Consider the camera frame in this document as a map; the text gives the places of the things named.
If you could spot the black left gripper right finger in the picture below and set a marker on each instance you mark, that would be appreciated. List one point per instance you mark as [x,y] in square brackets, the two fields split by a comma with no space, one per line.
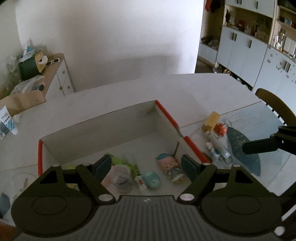
[202,177]

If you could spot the pink heart-shaped object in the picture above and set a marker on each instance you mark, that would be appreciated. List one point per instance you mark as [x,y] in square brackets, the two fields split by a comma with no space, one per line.
[108,180]

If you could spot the white blue wall cabinet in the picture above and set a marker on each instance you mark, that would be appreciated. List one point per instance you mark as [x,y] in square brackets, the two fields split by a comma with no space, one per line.
[254,41]

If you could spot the pink doll toy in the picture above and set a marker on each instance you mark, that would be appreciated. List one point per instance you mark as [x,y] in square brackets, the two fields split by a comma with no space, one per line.
[170,167]

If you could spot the white wooden sideboard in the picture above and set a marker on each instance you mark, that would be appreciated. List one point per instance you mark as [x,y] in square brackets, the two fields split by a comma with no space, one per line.
[57,80]

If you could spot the wooden chair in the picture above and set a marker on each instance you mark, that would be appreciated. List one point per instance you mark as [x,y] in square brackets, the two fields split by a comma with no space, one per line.
[277,105]

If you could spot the white sunglasses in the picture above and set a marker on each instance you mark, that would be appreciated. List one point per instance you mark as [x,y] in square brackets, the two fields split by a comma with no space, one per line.
[54,61]

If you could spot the green cylindrical tube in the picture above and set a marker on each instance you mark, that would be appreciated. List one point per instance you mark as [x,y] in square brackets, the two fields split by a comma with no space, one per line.
[132,166]

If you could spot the white cosmetic tube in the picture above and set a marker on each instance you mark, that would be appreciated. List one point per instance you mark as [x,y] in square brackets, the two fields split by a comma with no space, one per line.
[8,121]

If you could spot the white blue tube keychain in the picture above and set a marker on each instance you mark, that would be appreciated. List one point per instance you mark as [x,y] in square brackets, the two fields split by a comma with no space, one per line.
[217,149]

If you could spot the yellow rectangular box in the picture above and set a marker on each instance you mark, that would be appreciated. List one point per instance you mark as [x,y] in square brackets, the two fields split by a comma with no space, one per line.
[211,121]

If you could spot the brown cardboard box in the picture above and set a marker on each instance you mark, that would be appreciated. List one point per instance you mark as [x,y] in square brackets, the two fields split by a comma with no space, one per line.
[20,102]

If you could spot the green tissue box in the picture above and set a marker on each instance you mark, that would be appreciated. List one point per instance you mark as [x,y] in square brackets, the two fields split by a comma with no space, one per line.
[33,66]

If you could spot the crumpled plastic bag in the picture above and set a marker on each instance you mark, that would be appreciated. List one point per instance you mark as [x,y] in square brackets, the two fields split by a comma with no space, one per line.
[35,83]

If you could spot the orange keychain toy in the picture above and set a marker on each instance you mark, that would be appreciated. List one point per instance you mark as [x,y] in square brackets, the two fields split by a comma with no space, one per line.
[221,128]

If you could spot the glass vase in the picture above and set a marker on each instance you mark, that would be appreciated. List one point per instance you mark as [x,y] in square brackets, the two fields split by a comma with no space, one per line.
[10,75]

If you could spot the red cardboard shoe box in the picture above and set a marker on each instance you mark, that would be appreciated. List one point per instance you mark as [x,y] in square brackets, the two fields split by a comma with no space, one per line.
[136,134]

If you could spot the blue patterned table mat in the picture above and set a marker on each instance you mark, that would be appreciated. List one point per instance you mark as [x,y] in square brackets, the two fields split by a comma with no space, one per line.
[274,170]

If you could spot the clear small bottle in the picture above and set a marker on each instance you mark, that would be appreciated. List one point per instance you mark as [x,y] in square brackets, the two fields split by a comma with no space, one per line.
[121,178]

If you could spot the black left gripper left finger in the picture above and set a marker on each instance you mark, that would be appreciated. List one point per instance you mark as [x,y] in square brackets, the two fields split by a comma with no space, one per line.
[90,177]

